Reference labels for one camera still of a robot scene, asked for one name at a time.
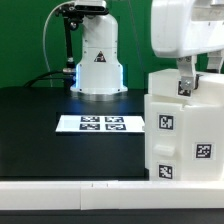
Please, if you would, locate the black camera stand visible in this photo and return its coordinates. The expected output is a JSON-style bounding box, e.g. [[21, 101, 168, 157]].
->
[[55, 0, 109, 71]]

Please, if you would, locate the white marker sheet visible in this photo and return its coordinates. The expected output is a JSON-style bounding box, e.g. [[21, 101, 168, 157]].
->
[[56, 115, 145, 133]]

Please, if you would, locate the white cabinet body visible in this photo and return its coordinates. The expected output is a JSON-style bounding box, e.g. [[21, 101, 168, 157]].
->
[[143, 93, 224, 182]]

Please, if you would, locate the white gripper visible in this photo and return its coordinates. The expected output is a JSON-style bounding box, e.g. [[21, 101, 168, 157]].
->
[[151, 0, 224, 91]]

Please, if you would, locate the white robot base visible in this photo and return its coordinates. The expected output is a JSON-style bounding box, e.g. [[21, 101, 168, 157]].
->
[[70, 14, 128, 100]]

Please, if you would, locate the white cabinet top block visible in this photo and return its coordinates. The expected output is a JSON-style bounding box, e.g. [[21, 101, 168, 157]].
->
[[148, 69, 224, 106]]

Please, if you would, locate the white front fence bar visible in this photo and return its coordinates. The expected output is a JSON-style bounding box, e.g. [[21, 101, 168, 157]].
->
[[0, 181, 224, 211]]

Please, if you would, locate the white cabinet door panel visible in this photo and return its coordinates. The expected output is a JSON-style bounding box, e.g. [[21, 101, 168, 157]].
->
[[144, 94, 183, 181]]

